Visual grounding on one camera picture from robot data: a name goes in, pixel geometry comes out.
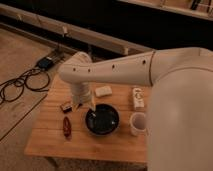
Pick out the black coiled cable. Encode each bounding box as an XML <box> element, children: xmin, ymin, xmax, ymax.
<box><xmin>0</xmin><ymin>67</ymin><xmax>52</xmax><ymax>105</ymax></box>

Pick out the white ceramic cup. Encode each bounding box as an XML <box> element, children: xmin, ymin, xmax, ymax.
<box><xmin>129</xmin><ymin>112</ymin><xmax>146</xmax><ymax>136</ymax></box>

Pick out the dark ceramic bowl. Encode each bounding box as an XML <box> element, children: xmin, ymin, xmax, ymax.
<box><xmin>85</xmin><ymin>104</ymin><xmax>119</xmax><ymax>135</ymax></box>

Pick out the white rectangular sponge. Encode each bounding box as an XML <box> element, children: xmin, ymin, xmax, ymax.
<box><xmin>95</xmin><ymin>86</ymin><xmax>112</xmax><ymax>97</ymax></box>

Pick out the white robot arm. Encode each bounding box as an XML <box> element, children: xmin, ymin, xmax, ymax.
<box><xmin>59</xmin><ymin>47</ymin><xmax>213</xmax><ymax>171</ymax></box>

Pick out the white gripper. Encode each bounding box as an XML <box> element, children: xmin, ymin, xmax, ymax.
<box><xmin>71</xmin><ymin>83</ymin><xmax>96</xmax><ymax>111</ymax></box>

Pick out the dark rectangular bar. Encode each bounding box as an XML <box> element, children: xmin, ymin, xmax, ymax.
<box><xmin>60</xmin><ymin>102</ymin><xmax>72</xmax><ymax>113</ymax></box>

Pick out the white box with print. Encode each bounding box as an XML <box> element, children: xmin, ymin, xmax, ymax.
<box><xmin>132</xmin><ymin>87</ymin><xmax>145</xmax><ymax>110</ymax></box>

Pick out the black power adapter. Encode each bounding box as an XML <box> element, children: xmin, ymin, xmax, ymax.
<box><xmin>36</xmin><ymin>57</ymin><xmax>54</xmax><ymax>71</ymax></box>

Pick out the wooden table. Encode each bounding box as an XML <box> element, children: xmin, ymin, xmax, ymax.
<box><xmin>25</xmin><ymin>77</ymin><xmax>147</xmax><ymax>163</ymax></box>

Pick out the red brown oblong object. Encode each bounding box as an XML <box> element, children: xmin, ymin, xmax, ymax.
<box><xmin>63</xmin><ymin>117</ymin><xmax>71</xmax><ymax>139</ymax></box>

